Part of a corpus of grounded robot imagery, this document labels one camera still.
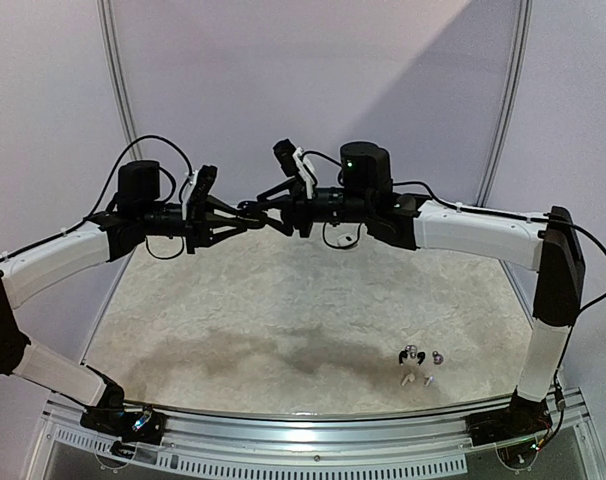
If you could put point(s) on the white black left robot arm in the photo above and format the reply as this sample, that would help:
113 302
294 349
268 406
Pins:
135 213

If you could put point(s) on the black gold earbud charging case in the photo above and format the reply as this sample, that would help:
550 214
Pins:
254 214

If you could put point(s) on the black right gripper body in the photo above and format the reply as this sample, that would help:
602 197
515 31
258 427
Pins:
304 215

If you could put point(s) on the aluminium corner post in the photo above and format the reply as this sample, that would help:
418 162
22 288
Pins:
108 26
508 99

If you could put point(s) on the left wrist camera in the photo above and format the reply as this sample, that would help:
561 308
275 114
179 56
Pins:
196 192

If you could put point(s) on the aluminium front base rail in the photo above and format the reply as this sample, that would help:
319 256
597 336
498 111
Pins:
432 444

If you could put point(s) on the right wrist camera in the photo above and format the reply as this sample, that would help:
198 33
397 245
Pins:
295 165

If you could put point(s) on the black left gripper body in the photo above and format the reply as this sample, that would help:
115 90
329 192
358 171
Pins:
194 231

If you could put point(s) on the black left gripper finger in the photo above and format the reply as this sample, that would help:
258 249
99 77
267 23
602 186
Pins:
219 208
226 228

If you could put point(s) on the aluminium right corner post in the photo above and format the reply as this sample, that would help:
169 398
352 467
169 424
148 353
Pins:
508 99

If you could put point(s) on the aluminium left corner post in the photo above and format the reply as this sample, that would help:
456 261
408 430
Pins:
108 26

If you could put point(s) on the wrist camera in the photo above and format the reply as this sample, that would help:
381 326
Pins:
295 165
196 192

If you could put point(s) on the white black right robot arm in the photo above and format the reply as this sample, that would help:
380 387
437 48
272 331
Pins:
542 243

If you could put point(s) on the purple earbud right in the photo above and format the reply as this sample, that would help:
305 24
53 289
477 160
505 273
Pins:
437 358

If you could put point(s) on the white earbud left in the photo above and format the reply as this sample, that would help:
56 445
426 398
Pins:
408 378

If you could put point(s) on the white earbud charging case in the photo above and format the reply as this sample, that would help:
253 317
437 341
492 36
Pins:
346 241

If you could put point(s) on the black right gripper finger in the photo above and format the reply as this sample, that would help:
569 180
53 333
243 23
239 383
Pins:
282 192
275 225

